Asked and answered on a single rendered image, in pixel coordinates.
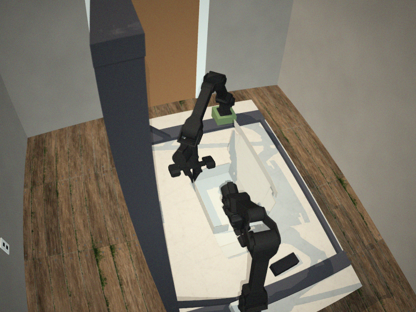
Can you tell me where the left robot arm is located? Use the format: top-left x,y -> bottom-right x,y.
172,71 -> 235,166

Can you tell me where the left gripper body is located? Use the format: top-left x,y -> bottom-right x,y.
168,152 -> 215,177

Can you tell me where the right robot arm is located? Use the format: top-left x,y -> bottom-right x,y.
221,182 -> 281,312

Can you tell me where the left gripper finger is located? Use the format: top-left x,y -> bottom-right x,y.
184,173 -> 194,183
193,168 -> 202,182

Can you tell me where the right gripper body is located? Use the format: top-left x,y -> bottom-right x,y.
222,205 -> 254,248

